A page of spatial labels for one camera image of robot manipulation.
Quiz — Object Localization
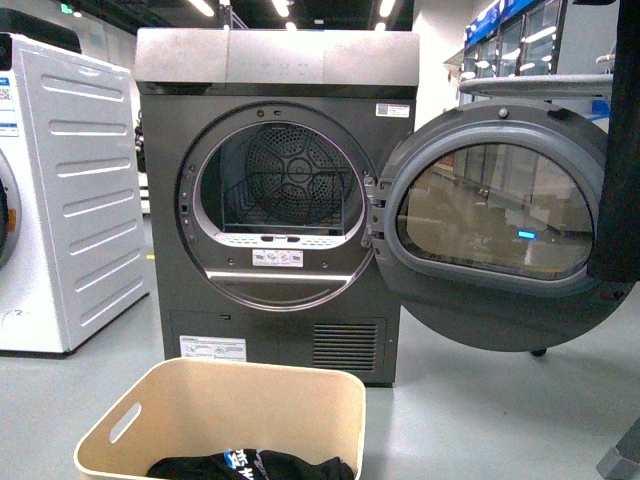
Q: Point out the beige plastic laundry hamper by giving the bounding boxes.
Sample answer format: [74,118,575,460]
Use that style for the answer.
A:
[74,358,366,479]

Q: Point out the dark grey dryer machine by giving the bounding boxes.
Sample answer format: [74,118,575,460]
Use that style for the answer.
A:
[134,27,420,387]

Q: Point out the round grey dryer door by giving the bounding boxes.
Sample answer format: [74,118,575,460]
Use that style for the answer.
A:
[365,99,633,352]

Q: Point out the black printed t-shirt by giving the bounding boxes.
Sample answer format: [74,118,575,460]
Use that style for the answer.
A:
[146,449,355,480]

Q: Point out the grey ironing board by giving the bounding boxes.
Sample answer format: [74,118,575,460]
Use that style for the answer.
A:
[459,74,614,100]

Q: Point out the white washing machine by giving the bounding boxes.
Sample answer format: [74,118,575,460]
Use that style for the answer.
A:
[1,33,149,356]

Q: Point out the glass door display fridges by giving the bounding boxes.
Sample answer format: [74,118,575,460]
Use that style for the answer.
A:
[461,0,566,80]

